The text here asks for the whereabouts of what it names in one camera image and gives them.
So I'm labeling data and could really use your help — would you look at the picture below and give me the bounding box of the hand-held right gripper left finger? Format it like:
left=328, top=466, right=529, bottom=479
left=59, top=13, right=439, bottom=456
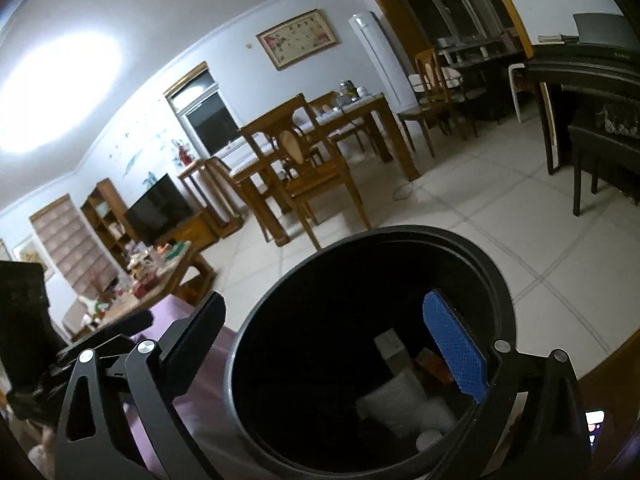
left=50, top=290, right=227, bottom=480

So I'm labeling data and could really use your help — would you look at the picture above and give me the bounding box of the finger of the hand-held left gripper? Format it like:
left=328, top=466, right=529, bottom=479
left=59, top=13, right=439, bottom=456
left=57, top=309, right=154, bottom=361

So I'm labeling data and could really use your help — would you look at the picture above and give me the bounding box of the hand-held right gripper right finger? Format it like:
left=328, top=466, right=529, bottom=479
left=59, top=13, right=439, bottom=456
left=422, top=289, right=593, bottom=480

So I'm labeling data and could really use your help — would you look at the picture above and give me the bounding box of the black round trash bin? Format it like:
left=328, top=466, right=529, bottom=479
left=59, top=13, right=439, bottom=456
left=223, top=226, right=517, bottom=480

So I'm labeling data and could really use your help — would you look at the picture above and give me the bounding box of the small brown box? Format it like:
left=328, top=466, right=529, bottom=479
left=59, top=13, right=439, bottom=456
left=412, top=347, right=455, bottom=387

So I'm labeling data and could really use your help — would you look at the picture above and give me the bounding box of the coffee table clutter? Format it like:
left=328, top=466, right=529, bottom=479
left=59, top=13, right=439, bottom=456
left=90, top=242, right=193, bottom=322

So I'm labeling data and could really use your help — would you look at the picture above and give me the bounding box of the wooden coffee table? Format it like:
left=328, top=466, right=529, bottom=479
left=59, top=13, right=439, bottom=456
left=75, top=240, right=219, bottom=342

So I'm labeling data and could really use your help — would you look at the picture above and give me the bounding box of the small grey box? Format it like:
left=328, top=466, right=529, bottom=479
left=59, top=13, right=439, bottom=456
left=375, top=330, right=417, bottom=376

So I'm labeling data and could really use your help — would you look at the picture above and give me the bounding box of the purple tablecloth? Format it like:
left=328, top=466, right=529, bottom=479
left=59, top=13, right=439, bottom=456
left=120, top=296, right=251, bottom=480

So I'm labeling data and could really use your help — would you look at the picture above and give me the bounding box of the white crumpled tissue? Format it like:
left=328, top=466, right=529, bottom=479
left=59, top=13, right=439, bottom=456
left=356, top=370, right=455, bottom=437

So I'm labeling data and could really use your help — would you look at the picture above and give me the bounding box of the brown window blind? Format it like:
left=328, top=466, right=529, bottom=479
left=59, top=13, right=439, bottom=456
left=30, top=194, right=119, bottom=306

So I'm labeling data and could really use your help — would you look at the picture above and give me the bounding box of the small white round lid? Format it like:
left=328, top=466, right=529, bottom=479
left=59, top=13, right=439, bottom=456
left=416, top=430, right=444, bottom=454

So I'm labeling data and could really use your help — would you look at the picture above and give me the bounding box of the wooden bookshelf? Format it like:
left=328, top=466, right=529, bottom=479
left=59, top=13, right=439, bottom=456
left=80, top=178, right=135, bottom=272

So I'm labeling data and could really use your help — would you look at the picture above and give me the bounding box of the black flat television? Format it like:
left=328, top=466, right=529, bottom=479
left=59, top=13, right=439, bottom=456
left=123, top=173, right=194, bottom=246

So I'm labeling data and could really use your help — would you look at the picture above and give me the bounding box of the tall wooden side stand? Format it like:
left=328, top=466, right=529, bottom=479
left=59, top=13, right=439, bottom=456
left=177, top=157, right=247, bottom=239

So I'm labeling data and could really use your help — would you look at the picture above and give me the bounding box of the lit phone screen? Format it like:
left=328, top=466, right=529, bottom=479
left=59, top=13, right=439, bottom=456
left=585, top=410, right=606, bottom=449

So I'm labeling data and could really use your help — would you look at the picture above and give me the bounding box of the wooden chair with oval back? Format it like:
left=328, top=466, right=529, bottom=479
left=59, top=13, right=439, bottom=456
left=239, top=94, right=372, bottom=252

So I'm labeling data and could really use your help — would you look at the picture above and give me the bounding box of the dark window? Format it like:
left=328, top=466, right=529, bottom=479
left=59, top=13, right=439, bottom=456
left=164, top=62, right=242, bottom=159

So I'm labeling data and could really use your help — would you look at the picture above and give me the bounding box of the black piano bench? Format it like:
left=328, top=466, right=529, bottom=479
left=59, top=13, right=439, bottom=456
left=567, top=125, right=640, bottom=217

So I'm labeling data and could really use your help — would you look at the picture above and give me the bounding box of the white leaning board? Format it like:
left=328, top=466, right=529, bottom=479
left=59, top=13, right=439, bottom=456
left=539, top=80, right=560, bottom=162

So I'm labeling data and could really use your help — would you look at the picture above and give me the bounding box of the wooden dining table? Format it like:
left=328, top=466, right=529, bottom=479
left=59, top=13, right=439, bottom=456
left=227, top=92, right=421, bottom=246

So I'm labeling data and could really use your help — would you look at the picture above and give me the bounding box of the wooden dining chair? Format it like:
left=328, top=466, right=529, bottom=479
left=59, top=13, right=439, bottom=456
left=398, top=49, right=478, bottom=158
left=307, top=91, right=373, bottom=153

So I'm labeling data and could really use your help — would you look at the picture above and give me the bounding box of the white plastic chair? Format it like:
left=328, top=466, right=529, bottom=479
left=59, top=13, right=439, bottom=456
left=507, top=62, right=532, bottom=124

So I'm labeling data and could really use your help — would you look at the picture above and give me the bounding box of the white standing air conditioner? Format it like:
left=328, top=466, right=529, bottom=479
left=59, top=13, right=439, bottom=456
left=348, top=11, right=416, bottom=111

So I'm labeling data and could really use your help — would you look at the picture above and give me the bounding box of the black upright piano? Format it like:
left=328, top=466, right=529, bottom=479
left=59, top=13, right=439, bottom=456
left=525, top=12, right=640, bottom=177

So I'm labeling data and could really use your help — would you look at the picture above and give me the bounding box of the framed floral wall picture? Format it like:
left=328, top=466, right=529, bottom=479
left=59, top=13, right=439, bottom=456
left=256, top=8, right=340, bottom=71

